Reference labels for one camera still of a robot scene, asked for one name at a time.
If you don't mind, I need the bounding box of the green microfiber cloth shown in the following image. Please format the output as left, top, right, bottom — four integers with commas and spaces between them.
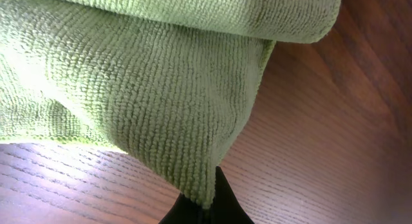
1, 0, 341, 208

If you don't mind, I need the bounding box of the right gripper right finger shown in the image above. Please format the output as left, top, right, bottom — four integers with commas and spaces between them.
210, 166, 254, 224

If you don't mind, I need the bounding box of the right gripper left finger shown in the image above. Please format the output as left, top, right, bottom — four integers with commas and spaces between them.
159, 194, 203, 224

